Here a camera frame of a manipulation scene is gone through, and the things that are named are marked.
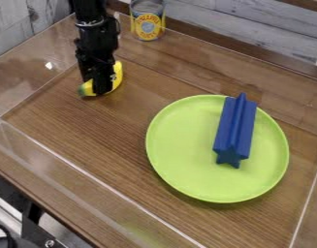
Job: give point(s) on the yellow labelled tin can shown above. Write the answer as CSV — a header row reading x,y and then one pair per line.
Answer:
x,y
147,19

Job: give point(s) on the black metal bracket with bolt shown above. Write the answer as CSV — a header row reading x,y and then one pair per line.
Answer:
x,y
37,236

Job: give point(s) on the yellow toy banana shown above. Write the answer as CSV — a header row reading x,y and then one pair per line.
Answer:
x,y
85,88

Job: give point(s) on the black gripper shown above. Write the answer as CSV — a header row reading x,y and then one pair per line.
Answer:
x,y
95,46

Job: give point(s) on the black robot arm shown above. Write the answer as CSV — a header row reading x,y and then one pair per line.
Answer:
x,y
89,10

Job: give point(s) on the blue foam block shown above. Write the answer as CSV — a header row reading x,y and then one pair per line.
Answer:
x,y
235,127

